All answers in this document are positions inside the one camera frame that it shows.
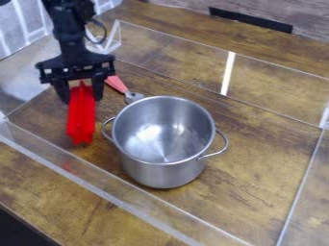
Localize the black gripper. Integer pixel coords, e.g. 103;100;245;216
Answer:
35;52;115;104

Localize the red plastic bar object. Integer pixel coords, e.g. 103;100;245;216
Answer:
67;81;95;144

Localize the silver metal pot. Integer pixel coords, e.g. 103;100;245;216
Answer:
101;96;222;188

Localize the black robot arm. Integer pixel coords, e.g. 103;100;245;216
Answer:
35;0;115;104

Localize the black strip on table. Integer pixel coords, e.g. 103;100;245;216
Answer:
208;7;293;34

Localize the red handled metal spoon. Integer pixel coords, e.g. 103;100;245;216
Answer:
105;75;144;104

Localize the black cable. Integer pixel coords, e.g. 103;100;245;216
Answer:
81;17;108;46

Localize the clear acrylic enclosure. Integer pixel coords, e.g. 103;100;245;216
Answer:
0;21;329;246

